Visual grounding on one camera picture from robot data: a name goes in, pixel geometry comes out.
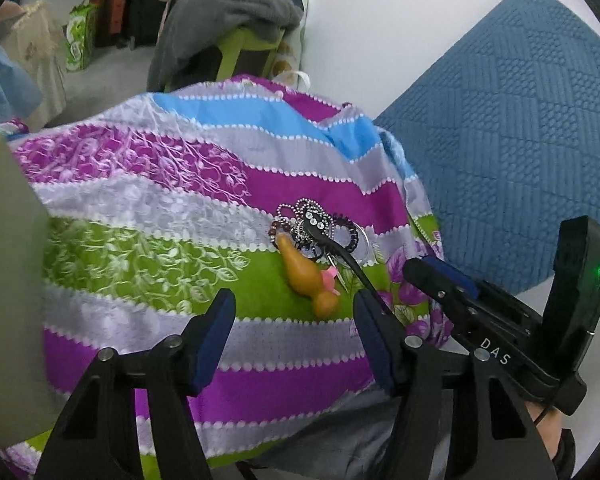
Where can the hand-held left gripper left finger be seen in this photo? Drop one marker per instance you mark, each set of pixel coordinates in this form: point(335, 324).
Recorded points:
point(215, 330)

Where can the white cardboard box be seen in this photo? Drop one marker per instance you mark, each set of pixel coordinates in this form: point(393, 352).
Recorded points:
point(10, 285)

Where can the green plastic chair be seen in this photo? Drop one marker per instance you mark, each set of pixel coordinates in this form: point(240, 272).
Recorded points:
point(232, 55)

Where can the orange suitcase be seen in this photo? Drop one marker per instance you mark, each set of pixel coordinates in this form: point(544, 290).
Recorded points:
point(111, 15)

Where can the green shopping bag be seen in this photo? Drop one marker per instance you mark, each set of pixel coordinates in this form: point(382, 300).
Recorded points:
point(80, 35)

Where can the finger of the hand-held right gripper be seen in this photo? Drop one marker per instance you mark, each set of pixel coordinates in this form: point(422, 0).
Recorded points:
point(430, 282)
point(457, 277)

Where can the blue quilted pillow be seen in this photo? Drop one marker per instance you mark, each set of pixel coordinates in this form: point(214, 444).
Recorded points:
point(505, 135)

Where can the black suitcase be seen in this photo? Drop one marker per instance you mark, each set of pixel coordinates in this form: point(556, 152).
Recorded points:
point(145, 5)

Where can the person's right forearm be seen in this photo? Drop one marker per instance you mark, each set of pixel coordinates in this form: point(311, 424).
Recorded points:
point(547, 430)

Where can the floral print bag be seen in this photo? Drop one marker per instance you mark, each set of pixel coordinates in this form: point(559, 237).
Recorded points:
point(292, 55)

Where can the blue bed sheet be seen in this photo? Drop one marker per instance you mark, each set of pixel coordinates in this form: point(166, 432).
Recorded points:
point(5, 85)

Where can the beige bed skirt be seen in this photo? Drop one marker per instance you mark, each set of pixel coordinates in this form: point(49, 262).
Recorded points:
point(40, 60)

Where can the grey clothing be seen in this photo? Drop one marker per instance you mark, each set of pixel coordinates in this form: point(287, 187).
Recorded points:
point(220, 10)

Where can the small pink hair accessory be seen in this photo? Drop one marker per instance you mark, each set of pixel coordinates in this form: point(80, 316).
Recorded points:
point(330, 276)

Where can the person's grey trousers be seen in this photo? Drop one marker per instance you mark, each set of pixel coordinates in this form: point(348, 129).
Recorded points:
point(340, 440)

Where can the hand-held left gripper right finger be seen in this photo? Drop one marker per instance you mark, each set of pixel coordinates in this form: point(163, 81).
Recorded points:
point(372, 340)

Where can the striped floral blanket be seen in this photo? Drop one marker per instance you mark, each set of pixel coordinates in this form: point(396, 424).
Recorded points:
point(155, 185)

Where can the wooden gourd pendant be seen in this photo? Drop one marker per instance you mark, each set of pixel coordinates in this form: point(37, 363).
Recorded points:
point(305, 275)

